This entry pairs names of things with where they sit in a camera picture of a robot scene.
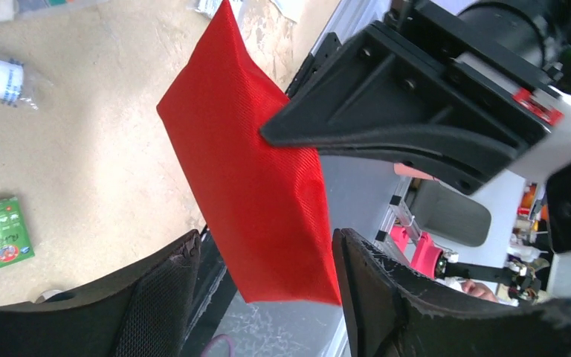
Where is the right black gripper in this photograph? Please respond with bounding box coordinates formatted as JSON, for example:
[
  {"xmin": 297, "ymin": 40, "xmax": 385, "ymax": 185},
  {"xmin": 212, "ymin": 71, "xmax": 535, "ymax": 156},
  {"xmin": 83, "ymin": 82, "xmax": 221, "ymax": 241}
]
[{"xmin": 260, "ymin": 1, "xmax": 571, "ymax": 295}]

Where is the blue white bandage roll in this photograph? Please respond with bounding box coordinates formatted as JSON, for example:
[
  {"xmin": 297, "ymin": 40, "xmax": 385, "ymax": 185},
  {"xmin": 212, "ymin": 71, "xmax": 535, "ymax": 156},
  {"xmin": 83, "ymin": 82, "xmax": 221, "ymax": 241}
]
[{"xmin": 0, "ymin": 57, "xmax": 38, "ymax": 110}]

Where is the red first aid pouch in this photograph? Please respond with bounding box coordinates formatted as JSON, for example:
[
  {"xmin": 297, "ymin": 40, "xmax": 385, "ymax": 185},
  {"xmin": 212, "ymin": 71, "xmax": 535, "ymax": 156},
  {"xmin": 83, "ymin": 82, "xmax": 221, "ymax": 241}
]
[{"xmin": 157, "ymin": 1, "xmax": 341, "ymax": 305}]

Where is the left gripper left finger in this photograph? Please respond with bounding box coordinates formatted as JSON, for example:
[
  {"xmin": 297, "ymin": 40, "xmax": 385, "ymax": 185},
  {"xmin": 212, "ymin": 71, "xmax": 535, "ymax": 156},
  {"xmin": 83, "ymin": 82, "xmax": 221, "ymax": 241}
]
[{"xmin": 0, "ymin": 230, "xmax": 201, "ymax": 356}]

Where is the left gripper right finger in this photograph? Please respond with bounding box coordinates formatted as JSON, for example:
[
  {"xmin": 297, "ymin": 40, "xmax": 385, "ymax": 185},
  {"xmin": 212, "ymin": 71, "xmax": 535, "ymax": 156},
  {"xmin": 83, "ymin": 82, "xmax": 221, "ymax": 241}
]
[{"xmin": 332, "ymin": 228, "xmax": 571, "ymax": 356}]

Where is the beige gauze wrap packet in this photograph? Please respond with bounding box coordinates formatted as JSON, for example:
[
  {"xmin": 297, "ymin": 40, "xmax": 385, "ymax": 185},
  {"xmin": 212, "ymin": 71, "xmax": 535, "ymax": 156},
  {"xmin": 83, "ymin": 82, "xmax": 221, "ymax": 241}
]
[{"xmin": 0, "ymin": 0, "xmax": 103, "ymax": 22}]

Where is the alcohol pad sachet pair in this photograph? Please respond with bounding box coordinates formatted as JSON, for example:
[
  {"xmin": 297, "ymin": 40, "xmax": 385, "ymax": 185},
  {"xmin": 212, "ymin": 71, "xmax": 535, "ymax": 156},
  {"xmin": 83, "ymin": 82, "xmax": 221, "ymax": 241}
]
[{"xmin": 193, "ymin": 0, "xmax": 245, "ymax": 19}]

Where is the white stapler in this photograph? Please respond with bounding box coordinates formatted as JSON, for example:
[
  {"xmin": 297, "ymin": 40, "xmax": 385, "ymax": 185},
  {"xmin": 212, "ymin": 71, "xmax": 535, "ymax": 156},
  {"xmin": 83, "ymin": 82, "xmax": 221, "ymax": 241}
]
[{"xmin": 34, "ymin": 289, "xmax": 74, "ymax": 304}]

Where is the base loop purple cable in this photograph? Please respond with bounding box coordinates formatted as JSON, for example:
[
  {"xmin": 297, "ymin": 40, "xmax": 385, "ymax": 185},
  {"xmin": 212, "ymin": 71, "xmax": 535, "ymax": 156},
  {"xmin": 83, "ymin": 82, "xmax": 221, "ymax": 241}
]
[{"xmin": 199, "ymin": 334, "xmax": 237, "ymax": 357}]

